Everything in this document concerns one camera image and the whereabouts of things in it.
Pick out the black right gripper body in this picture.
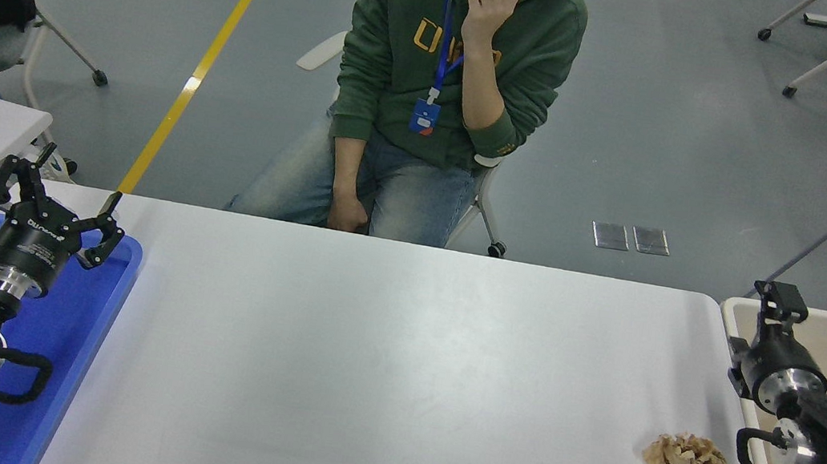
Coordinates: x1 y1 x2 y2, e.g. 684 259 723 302
730 319 827 413

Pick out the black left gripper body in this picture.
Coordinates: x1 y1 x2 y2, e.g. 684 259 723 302
0 192 90 284

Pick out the tan paper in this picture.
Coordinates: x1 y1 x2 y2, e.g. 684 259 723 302
641 426 741 464

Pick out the person's right hand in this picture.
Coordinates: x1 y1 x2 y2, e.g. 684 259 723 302
325 194 373 236

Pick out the person's left hand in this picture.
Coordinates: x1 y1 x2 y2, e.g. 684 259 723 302
458 0 525 51

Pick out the white shoe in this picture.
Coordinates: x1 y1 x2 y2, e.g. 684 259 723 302
23 144 80 185

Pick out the blue plastic tray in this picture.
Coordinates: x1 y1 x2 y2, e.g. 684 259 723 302
0 213 147 464

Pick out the silver floor plate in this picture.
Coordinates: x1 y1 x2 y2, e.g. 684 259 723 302
590 220 632 252
629 225 673 257

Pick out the white rolling chair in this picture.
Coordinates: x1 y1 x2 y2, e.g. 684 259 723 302
273 25 535 260

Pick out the blue lanyard with badge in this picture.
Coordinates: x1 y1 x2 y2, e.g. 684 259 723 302
407 0 474 139

